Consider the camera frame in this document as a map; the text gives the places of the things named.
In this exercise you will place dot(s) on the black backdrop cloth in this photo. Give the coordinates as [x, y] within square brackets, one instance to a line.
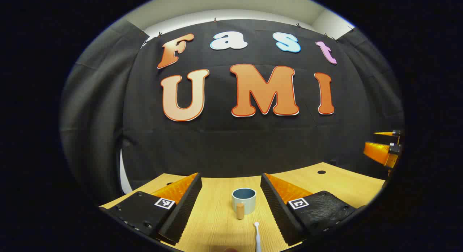
[217, 147]

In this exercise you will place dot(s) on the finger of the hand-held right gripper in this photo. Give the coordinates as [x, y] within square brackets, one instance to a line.
[378, 152]
[387, 134]

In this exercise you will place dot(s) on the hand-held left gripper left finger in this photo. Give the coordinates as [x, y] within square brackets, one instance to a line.
[184, 208]

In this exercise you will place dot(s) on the wooden desktop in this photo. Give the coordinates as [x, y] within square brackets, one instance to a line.
[217, 223]

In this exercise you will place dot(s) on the white toothbrush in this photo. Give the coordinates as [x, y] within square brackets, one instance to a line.
[257, 237]

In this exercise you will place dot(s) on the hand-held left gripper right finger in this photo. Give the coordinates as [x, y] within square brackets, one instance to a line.
[278, 212]

